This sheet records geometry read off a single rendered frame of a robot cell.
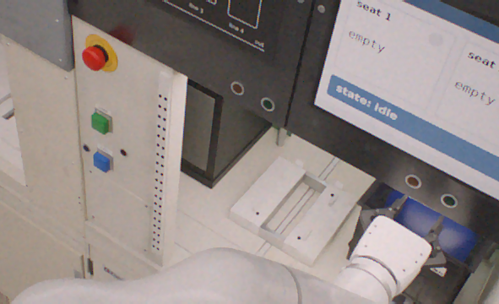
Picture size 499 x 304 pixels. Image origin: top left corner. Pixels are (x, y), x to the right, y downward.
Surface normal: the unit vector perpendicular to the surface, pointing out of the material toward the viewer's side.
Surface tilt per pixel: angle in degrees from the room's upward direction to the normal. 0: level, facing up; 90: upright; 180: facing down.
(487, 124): 90
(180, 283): 17
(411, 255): 6
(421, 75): 90
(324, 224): 0
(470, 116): 90
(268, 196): 0
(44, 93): 90
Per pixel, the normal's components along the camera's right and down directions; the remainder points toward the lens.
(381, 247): 0.07, -0.72
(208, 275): 0.13, -0.51
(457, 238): -0.60, 0.58
